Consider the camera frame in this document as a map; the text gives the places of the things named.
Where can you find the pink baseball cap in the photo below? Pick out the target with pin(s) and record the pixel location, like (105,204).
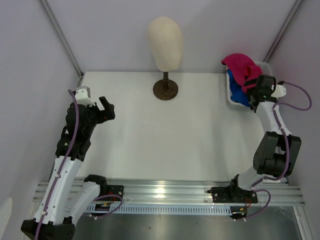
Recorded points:
(242,67)

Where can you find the aluminium extrusion rail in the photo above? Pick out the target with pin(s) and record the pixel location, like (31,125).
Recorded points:
(183,192)

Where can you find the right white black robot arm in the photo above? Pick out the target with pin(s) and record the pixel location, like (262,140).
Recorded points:
(278,150)

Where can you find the cream mannequin head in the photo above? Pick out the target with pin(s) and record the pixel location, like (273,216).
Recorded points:
(166,43)

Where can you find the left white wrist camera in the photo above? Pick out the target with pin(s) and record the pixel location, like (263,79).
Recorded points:
(83,96)

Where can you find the left corner aluminium profile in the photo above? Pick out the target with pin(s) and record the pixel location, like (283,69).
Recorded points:
(55,26)

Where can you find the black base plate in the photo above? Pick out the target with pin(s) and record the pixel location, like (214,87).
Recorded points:
(222,196)
(111,193)

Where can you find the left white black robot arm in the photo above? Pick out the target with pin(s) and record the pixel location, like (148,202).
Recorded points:
(57,217)

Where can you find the white slotted cable duct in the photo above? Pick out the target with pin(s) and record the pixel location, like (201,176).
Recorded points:
(165,209)

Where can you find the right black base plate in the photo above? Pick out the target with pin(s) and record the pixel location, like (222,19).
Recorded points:
(222,196)

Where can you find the corner aluminium profile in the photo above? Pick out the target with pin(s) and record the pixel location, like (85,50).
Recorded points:
(55,26)
(288,21)

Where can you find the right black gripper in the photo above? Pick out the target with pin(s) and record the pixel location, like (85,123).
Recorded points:
(250,82)

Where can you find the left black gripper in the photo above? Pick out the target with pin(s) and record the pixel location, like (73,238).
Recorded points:
(104,115)

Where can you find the blue baseball cap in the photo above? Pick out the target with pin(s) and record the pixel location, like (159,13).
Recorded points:
(237,95)

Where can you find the right corner aluminium profile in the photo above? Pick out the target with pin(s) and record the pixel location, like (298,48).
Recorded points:
(288,21)

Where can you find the white perforated plastic basket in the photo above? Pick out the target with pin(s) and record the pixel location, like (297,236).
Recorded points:
(266,69)

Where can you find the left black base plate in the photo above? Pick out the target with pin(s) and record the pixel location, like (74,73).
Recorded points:
(111,193)

